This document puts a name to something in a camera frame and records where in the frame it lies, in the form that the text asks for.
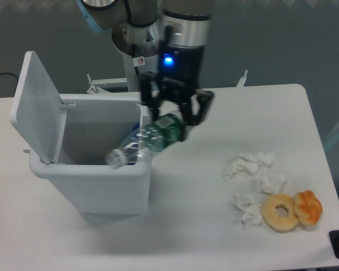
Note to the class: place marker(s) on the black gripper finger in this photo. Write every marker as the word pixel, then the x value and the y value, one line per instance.
pixel 154 103
pixel 194 109

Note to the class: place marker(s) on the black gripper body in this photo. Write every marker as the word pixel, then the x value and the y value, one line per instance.
pixel 178 71

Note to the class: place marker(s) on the clear green label plastic bottle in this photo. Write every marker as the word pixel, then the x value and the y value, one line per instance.
pixel 155 137

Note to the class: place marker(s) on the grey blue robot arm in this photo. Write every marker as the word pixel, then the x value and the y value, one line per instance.
pixel 139 27

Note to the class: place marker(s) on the white trash can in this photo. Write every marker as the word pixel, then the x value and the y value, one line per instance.
pixel 95 125

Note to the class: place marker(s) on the blue bottle in can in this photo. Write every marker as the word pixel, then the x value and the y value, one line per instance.
pixel 127 151

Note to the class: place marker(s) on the white trash can lid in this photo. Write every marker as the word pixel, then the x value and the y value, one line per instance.
pixel 38 112

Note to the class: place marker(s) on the upper crumpled white tissue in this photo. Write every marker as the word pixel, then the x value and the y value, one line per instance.
pixel 249 164

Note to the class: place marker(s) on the crumpled white tissue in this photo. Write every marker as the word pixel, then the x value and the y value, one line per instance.
pixel 249 164
pixel 273 183
pixel 248 204

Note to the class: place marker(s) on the middle crumpled white tissue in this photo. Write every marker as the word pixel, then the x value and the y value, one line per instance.
pixel 273 183

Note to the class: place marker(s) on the lower crumpled white tissue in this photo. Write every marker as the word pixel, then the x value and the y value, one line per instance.
pixel 248 204

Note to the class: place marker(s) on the orange glazed bun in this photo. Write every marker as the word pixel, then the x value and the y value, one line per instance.
pixel 307 208

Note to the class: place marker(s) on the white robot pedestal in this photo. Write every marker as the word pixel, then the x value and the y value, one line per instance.
pixel 133 66

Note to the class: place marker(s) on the ring doughnut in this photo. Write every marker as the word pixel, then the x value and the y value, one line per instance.
pixel 278 212

